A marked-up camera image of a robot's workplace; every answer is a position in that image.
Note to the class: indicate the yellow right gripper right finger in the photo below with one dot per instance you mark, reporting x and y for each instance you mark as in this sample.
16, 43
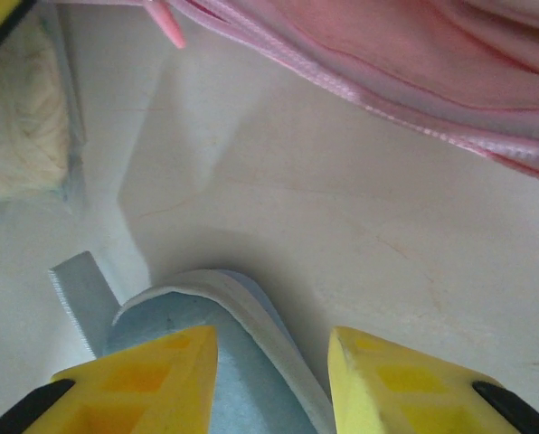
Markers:
409, 389

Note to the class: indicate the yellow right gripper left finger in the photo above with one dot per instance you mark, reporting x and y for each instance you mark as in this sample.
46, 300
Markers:
138, 389

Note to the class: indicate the grey-blue pencil case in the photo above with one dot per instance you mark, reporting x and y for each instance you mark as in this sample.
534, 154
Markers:
170, 312

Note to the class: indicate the beige bread packet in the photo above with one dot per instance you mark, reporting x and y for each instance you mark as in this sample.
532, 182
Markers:
21, 135

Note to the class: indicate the pink student backpack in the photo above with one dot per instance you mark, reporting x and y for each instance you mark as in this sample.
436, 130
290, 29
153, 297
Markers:
387, 54

